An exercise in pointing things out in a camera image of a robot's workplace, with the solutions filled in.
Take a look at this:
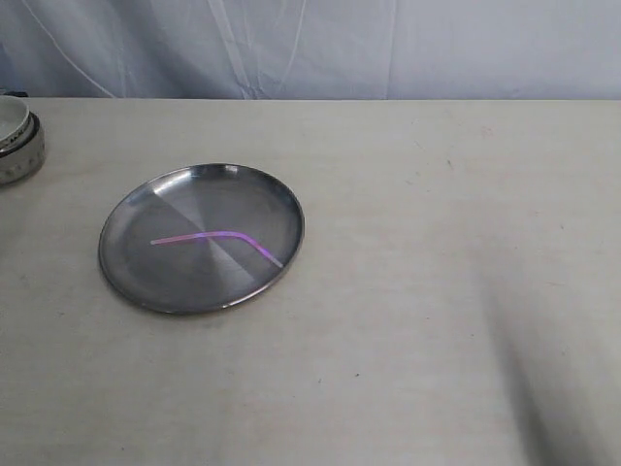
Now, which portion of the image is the white ceramic bowl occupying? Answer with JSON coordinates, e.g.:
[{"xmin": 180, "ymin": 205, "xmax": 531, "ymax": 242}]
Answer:
[{"xmin": 0, "ymin": 95, "xmax": 30, "ymax": 149}]

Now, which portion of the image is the purple translucent ring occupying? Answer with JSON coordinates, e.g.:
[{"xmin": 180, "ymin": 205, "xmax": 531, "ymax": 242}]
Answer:
[{"xmin": 149, "ymin": 230, "xmax": 284, "ymax": 269}]

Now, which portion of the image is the round stainless steel plate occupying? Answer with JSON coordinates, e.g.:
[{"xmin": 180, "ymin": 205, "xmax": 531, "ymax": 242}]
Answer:
[{"xmin": 98, "ymin": 163, "xmax": 305, "ymax": 316}]

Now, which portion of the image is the white sheer curtain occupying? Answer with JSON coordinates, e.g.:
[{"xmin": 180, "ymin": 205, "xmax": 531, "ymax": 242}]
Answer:
[{"xmin": 1, "ymin": 1, "xmax": 620, "ymax": 99}]

